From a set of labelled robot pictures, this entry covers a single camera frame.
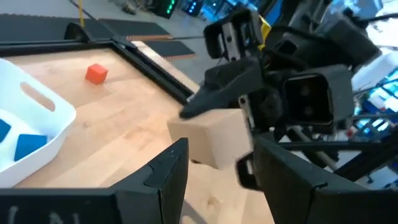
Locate black device blue lights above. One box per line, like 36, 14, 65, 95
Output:
183, 0, 203, 15

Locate blue half-round block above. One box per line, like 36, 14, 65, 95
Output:
14, 133, 49, 162

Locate black device green lights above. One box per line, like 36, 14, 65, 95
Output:
154, 0, 178, 19

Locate blue square block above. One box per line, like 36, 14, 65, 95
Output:
0, 119, 12, 143

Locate orange cube block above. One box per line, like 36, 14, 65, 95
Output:
85, 63, 109, 85

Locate short wooden block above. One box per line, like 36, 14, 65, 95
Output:
167, 108, 253, 170

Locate white plastic bin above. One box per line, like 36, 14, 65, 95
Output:
0, 58, 77, 189

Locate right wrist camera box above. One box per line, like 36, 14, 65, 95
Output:
283, 64, 354, 126

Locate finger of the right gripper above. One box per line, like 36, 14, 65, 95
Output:
178, 58, 266, 120

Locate black hazard-striped floor mat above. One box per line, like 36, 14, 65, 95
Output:
144, 39, 196, 60

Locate yellow tag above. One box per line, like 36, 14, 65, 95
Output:
259, 15, 272, 50

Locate yellow cable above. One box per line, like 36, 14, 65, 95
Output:
76, 0, 85, 28

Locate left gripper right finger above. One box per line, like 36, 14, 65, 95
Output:
253, 136, 398, 224

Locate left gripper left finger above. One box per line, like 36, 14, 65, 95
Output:
111, 138, 190, 224

